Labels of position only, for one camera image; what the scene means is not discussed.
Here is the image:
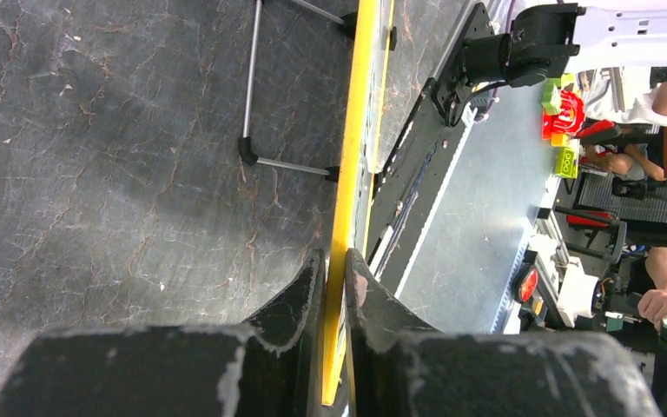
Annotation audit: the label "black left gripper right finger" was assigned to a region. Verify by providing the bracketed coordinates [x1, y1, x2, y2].
[345, 248, 660, 416]

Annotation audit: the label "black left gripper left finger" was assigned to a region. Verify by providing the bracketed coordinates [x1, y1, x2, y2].
[0, 249, 326, 416]

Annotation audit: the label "yellow framed whiteboard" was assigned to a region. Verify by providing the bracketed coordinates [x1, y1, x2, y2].
[237, 0, 398, 407]

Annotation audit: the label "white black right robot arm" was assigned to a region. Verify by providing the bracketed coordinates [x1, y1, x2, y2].
[431, 1, 667, 127]

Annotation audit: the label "operator bare hand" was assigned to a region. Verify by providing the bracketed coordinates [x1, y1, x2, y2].
[637, 288, 667, 334]

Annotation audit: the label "red green toy blocks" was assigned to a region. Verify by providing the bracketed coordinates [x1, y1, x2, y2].
[541, 74, 585, 179]

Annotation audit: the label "seated person white shirt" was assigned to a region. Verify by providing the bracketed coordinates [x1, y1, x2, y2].
[580, 66, 667, 182]

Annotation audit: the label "light blue cable duct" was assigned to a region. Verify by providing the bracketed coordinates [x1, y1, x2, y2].
[491, 176, 560, 334]

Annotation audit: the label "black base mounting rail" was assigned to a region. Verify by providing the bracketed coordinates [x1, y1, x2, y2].
[365, 1, 494, 295]

